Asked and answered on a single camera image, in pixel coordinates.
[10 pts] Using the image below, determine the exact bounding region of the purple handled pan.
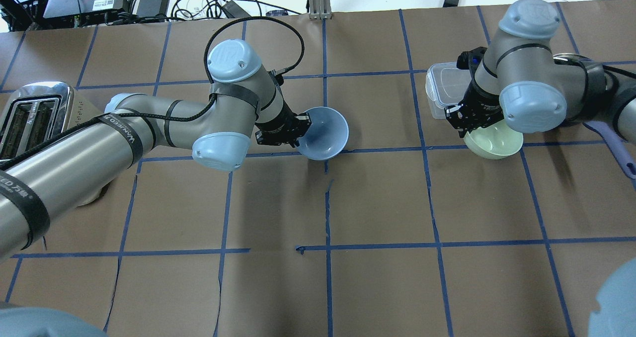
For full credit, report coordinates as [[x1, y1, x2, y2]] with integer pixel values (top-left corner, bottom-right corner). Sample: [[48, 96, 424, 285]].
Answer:
[[554, 53, 636, 180]]

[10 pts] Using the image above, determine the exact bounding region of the black cable bundle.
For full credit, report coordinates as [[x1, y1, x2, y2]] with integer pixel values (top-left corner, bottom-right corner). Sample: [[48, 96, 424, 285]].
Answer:
[[171, 0, 263, 20]]

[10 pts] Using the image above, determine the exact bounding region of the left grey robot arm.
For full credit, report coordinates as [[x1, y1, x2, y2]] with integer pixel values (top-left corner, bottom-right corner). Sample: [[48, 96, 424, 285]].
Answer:
[[1, 39, 311, 260]]

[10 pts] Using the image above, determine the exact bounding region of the cream toaster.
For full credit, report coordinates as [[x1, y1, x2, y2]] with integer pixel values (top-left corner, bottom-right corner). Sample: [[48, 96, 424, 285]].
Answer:
[[1, 82, 121, 218]]

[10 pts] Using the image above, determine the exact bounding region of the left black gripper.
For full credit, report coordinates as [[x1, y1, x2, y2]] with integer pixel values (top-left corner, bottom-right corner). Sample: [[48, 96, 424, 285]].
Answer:
[[255, 103, 312, 148]]

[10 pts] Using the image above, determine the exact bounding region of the green bowl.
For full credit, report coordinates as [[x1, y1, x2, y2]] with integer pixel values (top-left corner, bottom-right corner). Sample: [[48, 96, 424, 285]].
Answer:
[[463, 120, 523, 160]]

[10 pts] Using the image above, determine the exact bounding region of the blue bowl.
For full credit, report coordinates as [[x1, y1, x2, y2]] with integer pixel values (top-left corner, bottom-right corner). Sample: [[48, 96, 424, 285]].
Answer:
[[296, 107, 349, 161]]

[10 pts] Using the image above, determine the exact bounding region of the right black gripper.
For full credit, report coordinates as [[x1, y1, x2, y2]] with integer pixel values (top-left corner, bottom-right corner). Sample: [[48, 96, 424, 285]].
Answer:
[[445, 86, 502, 139]]

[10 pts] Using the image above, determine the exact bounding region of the clear plastic container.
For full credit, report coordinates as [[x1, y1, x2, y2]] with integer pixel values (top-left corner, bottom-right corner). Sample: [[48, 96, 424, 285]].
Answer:
[[425, 62, 471, 119]]

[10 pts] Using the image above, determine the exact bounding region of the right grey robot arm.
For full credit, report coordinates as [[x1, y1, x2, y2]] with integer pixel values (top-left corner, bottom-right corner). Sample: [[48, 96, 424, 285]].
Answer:
[[445, 0, 635, 337]]

